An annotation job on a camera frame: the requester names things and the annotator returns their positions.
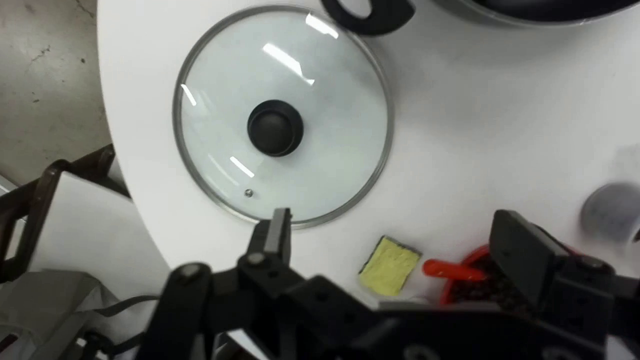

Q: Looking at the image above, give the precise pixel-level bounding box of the black cooking pot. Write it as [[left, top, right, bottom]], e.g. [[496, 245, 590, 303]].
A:
[[318, 0, 640, 37]]

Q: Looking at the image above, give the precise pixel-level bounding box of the yellow green sponge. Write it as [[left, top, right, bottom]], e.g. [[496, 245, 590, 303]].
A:
[[357, 233, 424, 298]]

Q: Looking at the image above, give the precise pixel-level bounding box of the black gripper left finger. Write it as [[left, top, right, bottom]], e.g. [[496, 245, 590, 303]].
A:
[[240, 206, 297, 270]]

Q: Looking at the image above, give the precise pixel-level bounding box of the red plastic bowl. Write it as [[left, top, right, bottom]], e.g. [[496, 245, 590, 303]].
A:
[[420, 241, 511, 309]]

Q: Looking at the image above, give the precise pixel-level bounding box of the dark wooden chair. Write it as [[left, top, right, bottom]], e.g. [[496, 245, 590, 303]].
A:
[[0, 142, 133, 285]]

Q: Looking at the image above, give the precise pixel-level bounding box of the glass pot lid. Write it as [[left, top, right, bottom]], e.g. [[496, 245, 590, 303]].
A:
[[171, 4, 397, 229]]

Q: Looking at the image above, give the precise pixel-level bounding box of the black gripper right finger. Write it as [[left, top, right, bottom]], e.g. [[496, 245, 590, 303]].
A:
[[489, 207, 585, 316]]

